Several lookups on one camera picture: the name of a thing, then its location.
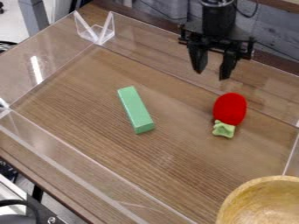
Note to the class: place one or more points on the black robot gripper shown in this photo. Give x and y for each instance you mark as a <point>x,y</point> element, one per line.
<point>235,45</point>

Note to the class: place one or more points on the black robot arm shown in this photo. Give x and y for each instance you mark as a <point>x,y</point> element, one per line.
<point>215,33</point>

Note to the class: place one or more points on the red plush strawberry fruit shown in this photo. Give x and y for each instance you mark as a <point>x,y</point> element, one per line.
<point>228,113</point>

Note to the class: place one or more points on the green rectangular block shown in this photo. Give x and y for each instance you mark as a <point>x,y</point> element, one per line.
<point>136,110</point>

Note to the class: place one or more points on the wooden bowl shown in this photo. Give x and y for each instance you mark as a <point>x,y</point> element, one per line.
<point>263,201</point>

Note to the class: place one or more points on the clear acrylic tray enclosure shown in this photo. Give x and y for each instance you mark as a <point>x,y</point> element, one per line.
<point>67,137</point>

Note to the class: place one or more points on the grey table leg post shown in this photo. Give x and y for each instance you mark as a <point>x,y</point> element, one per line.
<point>33,15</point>

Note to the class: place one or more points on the black metal bracket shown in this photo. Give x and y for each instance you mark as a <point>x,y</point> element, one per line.
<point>47,216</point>

